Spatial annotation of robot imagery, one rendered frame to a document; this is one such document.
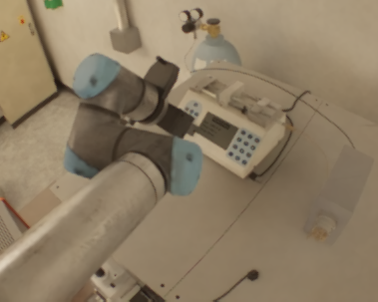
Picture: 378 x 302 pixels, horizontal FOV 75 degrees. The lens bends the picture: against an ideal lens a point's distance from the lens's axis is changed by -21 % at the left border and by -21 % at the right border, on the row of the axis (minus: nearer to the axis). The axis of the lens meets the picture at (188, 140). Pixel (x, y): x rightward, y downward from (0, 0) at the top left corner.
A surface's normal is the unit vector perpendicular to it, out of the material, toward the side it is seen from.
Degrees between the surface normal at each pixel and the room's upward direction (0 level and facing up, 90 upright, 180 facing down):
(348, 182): 0
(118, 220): 67
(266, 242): 0
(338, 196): 0
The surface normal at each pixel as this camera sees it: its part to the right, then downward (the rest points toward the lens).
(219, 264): -0.10, -0.71
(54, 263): 0.66, -0.51
